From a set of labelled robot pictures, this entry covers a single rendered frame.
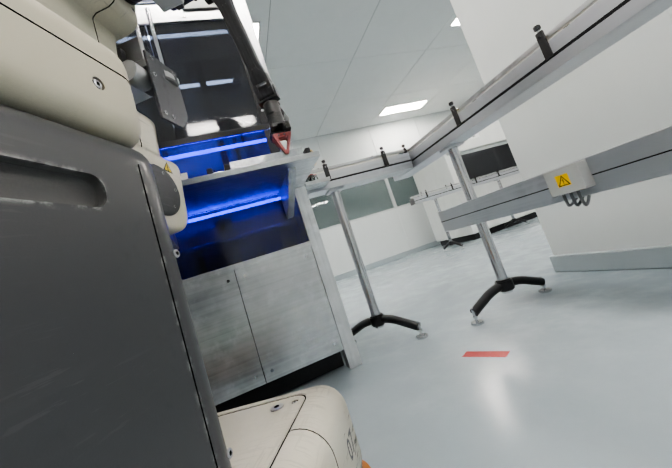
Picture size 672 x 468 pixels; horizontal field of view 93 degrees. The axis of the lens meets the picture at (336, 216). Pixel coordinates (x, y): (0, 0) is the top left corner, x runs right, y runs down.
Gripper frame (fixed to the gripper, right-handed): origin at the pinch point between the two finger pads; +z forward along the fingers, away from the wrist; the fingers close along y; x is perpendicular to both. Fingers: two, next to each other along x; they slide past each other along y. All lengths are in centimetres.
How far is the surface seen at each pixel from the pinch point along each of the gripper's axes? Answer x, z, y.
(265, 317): 23, 54, 42
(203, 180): 29.5, 4.6, -2.0
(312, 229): -9.0, 23.2, 39.7
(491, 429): -18, 93, -30
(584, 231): -143, 69, 23
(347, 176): -39, -1, 49
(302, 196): -9.3, 6.7, 38.6
